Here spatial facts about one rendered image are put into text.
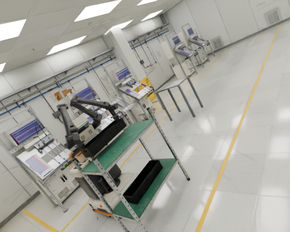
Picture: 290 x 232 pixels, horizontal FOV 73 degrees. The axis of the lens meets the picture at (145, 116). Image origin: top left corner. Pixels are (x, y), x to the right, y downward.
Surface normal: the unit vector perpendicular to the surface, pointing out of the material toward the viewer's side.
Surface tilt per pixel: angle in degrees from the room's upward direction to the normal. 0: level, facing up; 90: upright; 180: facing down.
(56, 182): 90
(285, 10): 90
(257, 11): 90
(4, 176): 90
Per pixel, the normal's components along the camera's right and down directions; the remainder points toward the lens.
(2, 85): 0.68, -0.18
